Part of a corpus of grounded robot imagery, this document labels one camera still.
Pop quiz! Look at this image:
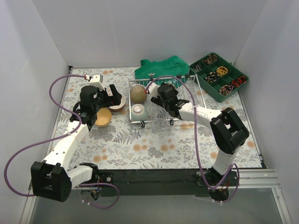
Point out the yellow hair tie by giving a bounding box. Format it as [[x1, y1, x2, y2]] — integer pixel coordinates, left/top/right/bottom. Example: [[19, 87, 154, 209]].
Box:
[[216, 66, 229, 77]]

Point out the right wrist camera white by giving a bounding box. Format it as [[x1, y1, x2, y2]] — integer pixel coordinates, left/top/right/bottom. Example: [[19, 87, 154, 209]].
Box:
[[145, 83, 160, 98]]

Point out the black floral hair tie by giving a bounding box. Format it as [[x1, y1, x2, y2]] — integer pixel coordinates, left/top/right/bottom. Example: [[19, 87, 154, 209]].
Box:
[[204, 72, 220, 84]]

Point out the orange black hair tie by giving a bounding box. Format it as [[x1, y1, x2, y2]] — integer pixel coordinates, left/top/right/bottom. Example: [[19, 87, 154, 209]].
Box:
[[231, 76, 247, 88]]

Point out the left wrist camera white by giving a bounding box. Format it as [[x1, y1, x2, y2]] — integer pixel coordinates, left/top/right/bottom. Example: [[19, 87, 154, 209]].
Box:
[[85, 74, 105, 91]]

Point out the green divided organizer tray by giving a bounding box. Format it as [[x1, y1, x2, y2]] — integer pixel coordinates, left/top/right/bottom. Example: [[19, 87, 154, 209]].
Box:
[[189, 52, 249, 103]]

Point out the metal wire dish rack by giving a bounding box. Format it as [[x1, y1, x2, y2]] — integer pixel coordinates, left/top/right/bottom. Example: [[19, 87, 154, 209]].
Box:
[[128, 74, 206, 128]]

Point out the purple cable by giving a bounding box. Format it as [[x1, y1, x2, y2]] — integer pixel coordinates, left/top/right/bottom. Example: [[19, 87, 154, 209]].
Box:
[[3, 74, 120, 209], [145, 76, 240, 203]]

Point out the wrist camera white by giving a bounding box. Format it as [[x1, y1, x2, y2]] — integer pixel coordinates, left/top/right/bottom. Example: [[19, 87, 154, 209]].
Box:
[[145, 83, 160, 98], [85, 74, 105, 91]]

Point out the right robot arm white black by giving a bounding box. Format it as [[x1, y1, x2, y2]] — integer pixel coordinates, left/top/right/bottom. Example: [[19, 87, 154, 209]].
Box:
[[146, 83, 249, 188]]

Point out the red floral bowl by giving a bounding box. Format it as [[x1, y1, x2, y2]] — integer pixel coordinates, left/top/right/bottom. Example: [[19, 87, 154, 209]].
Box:
[[109, 103, 126, 112]]

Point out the black gold hair tie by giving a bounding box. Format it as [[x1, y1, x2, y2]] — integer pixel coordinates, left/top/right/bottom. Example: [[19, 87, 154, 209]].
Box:
[[202, 54, 218, 65]]

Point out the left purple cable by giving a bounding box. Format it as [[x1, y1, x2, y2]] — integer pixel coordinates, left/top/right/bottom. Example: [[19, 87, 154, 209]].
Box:
[[3, 74, 120, 209]]

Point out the mint green dotted bowl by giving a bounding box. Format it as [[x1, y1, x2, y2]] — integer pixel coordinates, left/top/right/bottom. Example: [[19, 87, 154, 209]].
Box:
[[131, 104, 148, 121]]

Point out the green cloth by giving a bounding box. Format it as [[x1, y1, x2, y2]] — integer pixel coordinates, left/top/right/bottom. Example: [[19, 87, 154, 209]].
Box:
[[135, 56, 189, 80]]

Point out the pale beige white bowl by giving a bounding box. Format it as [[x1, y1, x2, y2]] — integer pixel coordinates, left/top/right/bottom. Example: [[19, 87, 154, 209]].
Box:
[[120, 94, 126, 104]]

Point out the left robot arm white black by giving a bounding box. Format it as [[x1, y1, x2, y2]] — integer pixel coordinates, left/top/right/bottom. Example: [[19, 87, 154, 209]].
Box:
[[31, 84, 122, 202]]

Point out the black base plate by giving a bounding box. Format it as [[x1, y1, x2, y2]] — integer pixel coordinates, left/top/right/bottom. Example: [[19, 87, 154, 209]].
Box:
[[95, 169, 215, 196]]

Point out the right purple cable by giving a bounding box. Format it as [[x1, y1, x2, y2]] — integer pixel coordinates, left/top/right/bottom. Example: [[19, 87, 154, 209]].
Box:
[[145, 76, 240, 203]]

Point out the aluminium front rail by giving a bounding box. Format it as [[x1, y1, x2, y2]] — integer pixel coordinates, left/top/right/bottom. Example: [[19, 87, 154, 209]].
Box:
[[29, 168, 281, 191]]

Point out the floral patterned table mat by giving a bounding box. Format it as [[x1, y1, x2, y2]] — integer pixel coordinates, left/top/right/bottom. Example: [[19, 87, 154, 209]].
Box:
[[62, 67, 262, 170]]

